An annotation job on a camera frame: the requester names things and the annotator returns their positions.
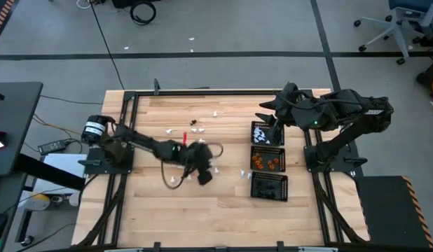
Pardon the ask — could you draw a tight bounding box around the black desk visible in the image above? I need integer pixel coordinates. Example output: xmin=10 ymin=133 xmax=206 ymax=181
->
xmin=0 ymin=81 xmax=44 ymax=178

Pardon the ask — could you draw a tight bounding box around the black platform hazard edge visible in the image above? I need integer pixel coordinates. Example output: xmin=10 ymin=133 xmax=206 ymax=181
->
xmin=352 ymin=174 xmax=433 ymax=249

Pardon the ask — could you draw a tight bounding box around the black power adapter brick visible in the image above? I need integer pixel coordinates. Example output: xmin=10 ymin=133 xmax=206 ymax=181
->
xmin=37 ymin=139 xmax=71 ymax=156

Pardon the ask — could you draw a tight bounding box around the coiled black cable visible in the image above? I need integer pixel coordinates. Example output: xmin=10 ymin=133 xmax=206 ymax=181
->
xmin=129 ymin=0 xmax=157 ymax=26

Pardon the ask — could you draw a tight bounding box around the hazard striped black mat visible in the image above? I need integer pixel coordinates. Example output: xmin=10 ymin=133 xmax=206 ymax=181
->
xmin=0 ymin=0 xmax=15 ymax=40

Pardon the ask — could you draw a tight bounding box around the black desk leg beam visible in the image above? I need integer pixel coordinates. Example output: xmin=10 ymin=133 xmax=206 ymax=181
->
xmin=13 ymin=153 xmax=87 ymax=192

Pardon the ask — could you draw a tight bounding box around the long black floor cable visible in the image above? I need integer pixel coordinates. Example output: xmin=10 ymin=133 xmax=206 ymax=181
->
xmin=88 ymin=0 xmax=125 ymax=90

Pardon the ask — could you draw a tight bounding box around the black aluminium table frame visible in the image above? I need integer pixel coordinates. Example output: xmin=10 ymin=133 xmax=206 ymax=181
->
xmin=76 ymin=79 xmax=370 ymax=248

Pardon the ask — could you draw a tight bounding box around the black and orange machine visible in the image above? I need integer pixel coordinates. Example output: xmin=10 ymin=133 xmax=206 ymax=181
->
xmin=415 ymin=57 xmax=433 ymax=106

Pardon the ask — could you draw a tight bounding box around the black mesh plastic basket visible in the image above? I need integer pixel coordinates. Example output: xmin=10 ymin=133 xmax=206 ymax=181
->
xmin=250 ymin=145 xmax=287 ymax=173
xmin=250 ymin=120 xmax=286 ymax=147
xmin=250 ymin=171 xmax=289 ymax=202

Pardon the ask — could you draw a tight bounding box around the large black box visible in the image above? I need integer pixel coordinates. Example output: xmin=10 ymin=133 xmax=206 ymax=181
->
xmin=111 ymin=0 xmax=161 ymax=8

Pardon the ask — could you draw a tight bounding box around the office chair with castors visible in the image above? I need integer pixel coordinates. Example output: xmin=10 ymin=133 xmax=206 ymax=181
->
xmin=352 ymin=0 xmax=433 ymax=66

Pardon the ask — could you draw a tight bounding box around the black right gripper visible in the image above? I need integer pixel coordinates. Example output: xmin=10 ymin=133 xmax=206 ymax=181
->
xmin=254 ymin=83 xmax=308 ymax=145

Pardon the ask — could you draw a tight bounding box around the thin black floor cable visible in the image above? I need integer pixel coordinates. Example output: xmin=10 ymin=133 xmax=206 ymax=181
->
xmin=39 ymin=94 xmax=104 ymax=106

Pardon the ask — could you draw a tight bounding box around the yellow floor cable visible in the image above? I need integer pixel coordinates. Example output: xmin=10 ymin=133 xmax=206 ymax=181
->
xmin=32 ymin=113 xmax=85 ymax=137

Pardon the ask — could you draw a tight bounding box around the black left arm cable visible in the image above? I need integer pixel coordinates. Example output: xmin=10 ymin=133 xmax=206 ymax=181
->
xmin=160 ymin=141 xmax=224 ymax=190

